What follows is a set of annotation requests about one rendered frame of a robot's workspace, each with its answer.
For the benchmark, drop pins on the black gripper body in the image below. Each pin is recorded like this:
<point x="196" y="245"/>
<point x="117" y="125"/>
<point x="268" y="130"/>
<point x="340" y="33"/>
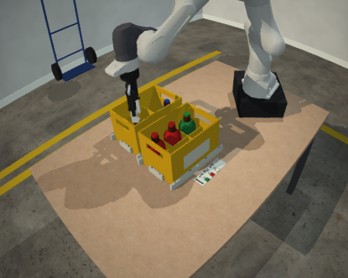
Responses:
<point x="128" y="77"/>

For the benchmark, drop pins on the yellow divided crate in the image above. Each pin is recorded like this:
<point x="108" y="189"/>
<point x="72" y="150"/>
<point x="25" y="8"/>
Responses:
<point x="178" y="159"/>
<point x="150" y="102"/>

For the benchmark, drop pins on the blue bottle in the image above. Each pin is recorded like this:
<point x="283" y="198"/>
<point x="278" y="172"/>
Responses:
<point x="166" y="101"/>

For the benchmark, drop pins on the white paper pick list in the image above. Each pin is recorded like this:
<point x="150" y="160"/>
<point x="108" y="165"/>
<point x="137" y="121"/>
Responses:
<point x="206" y="175"/>

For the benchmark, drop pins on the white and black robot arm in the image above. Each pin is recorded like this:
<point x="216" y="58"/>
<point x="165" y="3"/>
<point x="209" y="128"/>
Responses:
<point x="261" y="29"/>

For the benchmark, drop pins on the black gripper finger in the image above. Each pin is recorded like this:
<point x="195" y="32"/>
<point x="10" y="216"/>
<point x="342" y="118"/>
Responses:
<point x="132" y="103"/>
<point x="136" y="97"/>

